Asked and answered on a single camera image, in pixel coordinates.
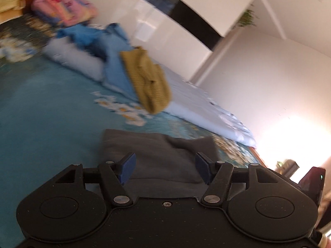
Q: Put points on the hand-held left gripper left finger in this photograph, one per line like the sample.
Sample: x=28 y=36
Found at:
x=128 y=168

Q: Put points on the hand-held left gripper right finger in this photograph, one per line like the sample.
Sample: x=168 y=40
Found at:
x=203 y=169

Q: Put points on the grey sweatshirt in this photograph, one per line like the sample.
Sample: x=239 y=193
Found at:
x=160 y=155

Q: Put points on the small dark bedside object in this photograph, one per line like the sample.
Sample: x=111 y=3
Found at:
x=288 y=166

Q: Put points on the pale blue quilt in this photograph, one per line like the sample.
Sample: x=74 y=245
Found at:
x=201 y=103

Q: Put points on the mustard knit garment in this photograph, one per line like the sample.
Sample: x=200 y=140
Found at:
x=147 y=82

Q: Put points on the teal floral blanket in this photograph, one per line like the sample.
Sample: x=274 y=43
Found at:
x=51 y=113

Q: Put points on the pale blue garment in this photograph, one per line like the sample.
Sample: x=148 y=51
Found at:
x=75 y=59

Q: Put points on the white wardrobe with black stripe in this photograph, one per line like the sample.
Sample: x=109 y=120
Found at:
x=206 y=2

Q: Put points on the pink printed folded blanket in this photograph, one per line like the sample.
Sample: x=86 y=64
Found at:
x=64 y=7

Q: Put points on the yellow pillow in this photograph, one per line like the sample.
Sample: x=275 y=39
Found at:
x=10 y=2

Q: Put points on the orange wooden bed rail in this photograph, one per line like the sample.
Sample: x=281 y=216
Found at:
x=258 y=156

